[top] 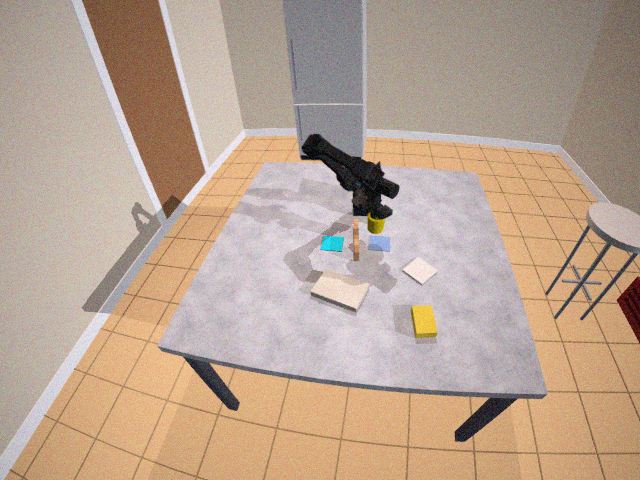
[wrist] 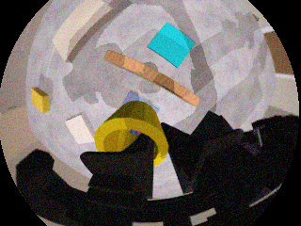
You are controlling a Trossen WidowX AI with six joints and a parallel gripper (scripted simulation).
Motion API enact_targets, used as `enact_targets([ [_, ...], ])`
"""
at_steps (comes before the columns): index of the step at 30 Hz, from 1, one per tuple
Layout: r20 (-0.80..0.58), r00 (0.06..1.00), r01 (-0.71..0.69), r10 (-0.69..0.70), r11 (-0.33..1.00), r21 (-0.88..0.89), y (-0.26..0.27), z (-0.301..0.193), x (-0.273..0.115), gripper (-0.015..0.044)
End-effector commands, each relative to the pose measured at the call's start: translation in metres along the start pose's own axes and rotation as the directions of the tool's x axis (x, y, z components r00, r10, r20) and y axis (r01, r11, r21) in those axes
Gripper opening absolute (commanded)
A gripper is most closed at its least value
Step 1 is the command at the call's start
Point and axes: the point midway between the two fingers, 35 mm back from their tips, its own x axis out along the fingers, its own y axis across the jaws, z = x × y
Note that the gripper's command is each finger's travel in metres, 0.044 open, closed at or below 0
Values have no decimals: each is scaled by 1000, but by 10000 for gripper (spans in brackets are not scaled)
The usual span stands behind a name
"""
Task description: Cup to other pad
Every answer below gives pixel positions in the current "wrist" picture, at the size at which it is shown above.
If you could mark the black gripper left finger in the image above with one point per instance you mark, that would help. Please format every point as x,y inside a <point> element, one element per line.
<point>136,160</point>

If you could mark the beige flat block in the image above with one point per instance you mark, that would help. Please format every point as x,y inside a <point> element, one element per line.
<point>81,24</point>

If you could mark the white flat square tile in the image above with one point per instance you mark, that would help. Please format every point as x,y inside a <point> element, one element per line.
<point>80,130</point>

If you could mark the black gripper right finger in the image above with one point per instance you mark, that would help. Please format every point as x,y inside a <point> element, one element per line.
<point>187,153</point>

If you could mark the yellow rectangular block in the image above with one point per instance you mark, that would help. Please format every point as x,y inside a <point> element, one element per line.
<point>40,99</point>

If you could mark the orange flat bar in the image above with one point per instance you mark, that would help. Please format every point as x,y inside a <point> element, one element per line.
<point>159,79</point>

